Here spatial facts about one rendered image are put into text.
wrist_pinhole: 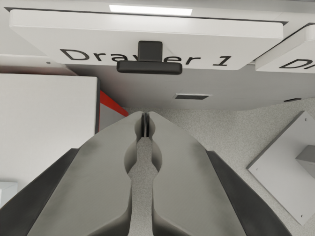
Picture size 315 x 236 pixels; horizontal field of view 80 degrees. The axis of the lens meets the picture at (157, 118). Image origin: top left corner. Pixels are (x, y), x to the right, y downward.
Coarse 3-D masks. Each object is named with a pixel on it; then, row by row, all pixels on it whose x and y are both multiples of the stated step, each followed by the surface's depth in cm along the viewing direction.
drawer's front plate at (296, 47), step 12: (300, 36) 21; (312, 36) 20; (276, 48) 26; (288, 48) 23; (300, 48) 22; (312, 48) 22; (264, 60) 28; (276, 60) 26; (288, 60) 26; (312, 60) 26; (300, 72) 31; (312, 72) 31
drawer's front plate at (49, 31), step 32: (32, 32) 20; (64, 32) 20; (96, 32) 20; (128, 32) 20; (160, 32) 20; (192, 32) 20; (224, 32) 20; (256, 32) 20; (96, 64) 30; (192, 64) 29; (224, 64) 28
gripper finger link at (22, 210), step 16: (64, 160) 8; (48, 176) 7; (32, 192) 6; (48, 192) 6; (0, 208) 6; (16, 208) 6; (32, 208) 6; (0, 224) 5; (16, 224) 5; (32, 224) 6
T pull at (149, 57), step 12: (144, 48) 21; (156, 48) 21; (120, 60) 21; (132, 60) 21; (144, 60) 21; (156, 60) 21; (120, 72) 22; (132, 72) 21; (144, 72) 21; (156, 72) 21; (168, 72) 21; (180, 72) 21
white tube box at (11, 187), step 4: (0, 184) 32; (4, 184) 32; (8, 184) 32; (12, 184) 33; (16, 184) 34; (0, 188) 30; (4, 188) 31; (8, 188) 32; (12, 188) 33; (16, 188) 34; (0, 192) 30; (4, 192) 31; (8, 192) 32; (12, 192) 33; (16, 192) 34; (0, 196) 30; (4, 196) 31; (8, 196) 32; (12, 196) 33; (0, 200) 30; (4, 200) 31; (8, 200) 32; (0, 204) 30; (4, 204) 31
